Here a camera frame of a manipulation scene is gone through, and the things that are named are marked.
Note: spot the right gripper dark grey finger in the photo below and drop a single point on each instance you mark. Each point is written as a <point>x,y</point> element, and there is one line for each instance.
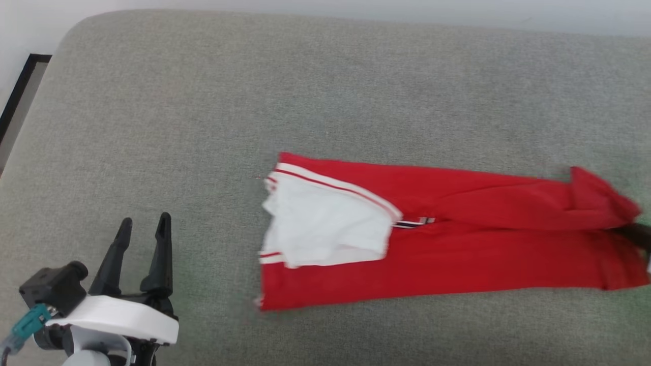
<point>638,235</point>

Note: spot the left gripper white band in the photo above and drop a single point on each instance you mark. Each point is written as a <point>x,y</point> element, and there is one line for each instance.
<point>122,315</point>

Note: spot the red Bulls 23 jersey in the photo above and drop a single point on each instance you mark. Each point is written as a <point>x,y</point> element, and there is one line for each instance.
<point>457,254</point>

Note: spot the grey fabric sofa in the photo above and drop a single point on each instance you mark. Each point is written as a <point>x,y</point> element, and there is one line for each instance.
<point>325,91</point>

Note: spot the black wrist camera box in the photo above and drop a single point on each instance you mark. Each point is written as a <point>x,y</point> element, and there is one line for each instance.
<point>51,287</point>

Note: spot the black frame edge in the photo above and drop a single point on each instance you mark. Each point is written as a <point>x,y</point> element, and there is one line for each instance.
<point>20,86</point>

